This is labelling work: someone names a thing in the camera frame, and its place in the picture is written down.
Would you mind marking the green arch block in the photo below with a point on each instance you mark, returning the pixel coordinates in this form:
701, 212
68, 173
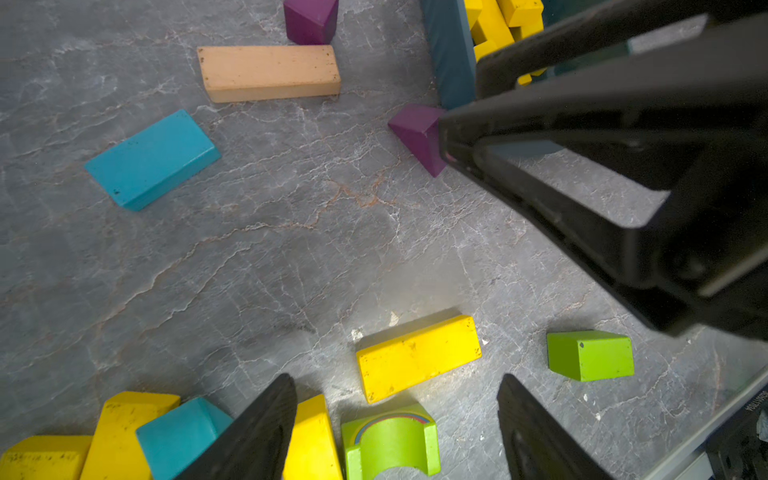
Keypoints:
405, 437

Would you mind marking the natural wood block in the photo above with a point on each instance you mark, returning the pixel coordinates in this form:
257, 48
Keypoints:
233, 74

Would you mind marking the small teal block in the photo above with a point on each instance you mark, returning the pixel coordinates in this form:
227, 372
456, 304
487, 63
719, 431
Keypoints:
151, 163

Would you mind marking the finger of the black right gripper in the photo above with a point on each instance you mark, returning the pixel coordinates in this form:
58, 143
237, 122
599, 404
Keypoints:
599, 27

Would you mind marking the yellow rectangular block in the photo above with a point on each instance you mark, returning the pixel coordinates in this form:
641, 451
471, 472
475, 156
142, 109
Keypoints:
523, 17

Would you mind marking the long yellow block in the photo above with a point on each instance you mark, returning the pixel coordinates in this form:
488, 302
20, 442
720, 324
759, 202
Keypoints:
395, 365
490, 33
115, 452

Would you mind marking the teal plastic bin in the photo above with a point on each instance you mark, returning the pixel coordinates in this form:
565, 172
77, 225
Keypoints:
452, 52

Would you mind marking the green flat block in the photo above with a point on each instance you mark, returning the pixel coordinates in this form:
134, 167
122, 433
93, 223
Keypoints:
590, 355

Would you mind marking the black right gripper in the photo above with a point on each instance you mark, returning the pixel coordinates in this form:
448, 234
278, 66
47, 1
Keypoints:
689, 119

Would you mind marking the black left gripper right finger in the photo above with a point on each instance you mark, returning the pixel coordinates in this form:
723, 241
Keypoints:
536, 446

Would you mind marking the purple wedge block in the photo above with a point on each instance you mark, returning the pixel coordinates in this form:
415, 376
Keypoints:
416, 126

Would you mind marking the upright teal block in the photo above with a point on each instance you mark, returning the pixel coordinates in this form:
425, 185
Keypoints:
175, 440

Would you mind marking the purple cube block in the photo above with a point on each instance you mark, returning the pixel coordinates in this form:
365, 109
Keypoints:
311, 22

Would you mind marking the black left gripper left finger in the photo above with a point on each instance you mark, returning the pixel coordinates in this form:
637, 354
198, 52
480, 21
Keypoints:
255, 445

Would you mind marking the yellow cube block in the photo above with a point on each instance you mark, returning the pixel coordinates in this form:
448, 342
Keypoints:
527, 79

